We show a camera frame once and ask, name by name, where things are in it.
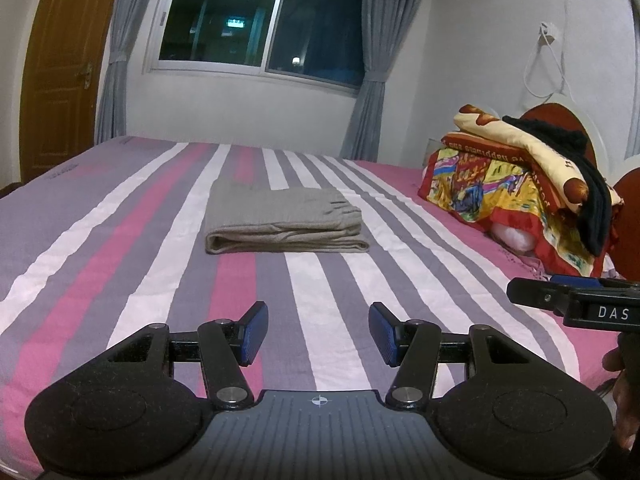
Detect grey sweatpants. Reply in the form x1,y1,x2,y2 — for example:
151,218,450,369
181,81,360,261
204,180,370,255

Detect right hand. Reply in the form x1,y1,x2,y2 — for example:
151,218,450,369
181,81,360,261
602,333,639,448

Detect white pillow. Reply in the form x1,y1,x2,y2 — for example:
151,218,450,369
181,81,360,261
489,222,537,255

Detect black garment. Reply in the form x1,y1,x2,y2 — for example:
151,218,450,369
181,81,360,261
502,115,614,258

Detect cream patterned folded blanket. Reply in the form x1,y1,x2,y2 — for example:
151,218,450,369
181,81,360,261
452,103,625,212

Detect colourful folded blanket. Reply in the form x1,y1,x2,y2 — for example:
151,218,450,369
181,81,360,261
418,132,605,278

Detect striped pink purple bedsheet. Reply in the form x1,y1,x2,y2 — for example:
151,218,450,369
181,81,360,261
1,138,615,479

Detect left grey curtain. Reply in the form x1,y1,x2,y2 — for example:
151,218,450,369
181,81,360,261
94,0,150,145

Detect grey curtain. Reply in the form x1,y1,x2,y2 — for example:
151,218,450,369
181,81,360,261
94,0,150,145
341,0,421,162

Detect right grey curtain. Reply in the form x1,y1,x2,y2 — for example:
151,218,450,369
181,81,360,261
341,0,421,162

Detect brown wooden door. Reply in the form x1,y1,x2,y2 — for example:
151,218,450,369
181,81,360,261
20,0,114,183

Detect white charger cable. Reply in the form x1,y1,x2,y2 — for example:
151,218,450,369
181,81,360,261
522,20,576,104

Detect aluminium frame window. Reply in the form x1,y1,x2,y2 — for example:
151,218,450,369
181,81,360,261
146,0,364,91

